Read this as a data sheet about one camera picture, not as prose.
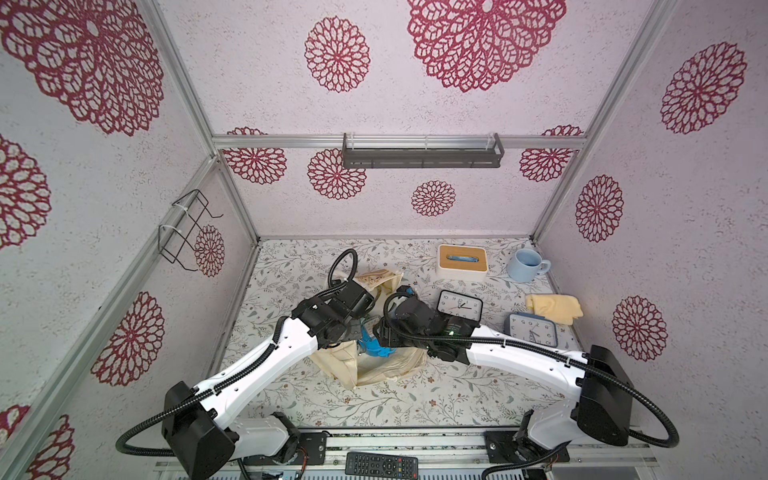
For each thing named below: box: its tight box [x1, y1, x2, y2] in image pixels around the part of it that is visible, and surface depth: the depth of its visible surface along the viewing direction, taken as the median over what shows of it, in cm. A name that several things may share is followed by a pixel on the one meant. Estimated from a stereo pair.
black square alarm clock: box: [436, 289, 483, 322], surface depth 100 cm
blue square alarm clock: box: [504, 312, 558, 348], surface depth 94 cm
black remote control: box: [345, 452, 419, 480], surface depth 71 cm
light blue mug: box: [506, 248, 551, 283], surface depth 110 cm
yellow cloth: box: [525, 294, 584, 326], surface depth 100 cm
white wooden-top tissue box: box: [436, 244, 489, 282], surface depth 109 cm
